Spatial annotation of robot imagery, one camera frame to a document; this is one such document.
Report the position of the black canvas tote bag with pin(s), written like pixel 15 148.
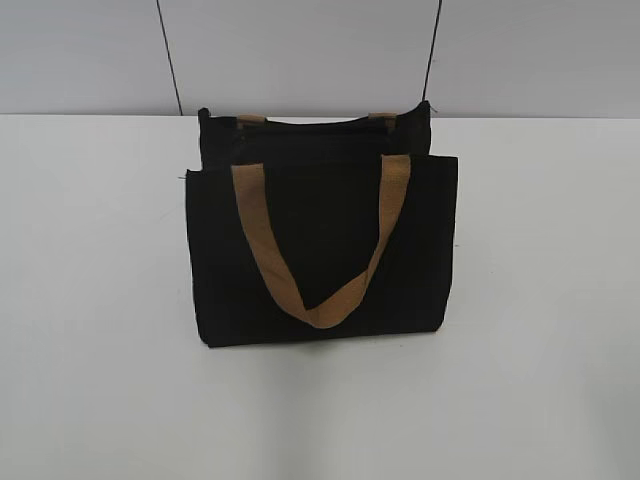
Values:
pixel 307 232

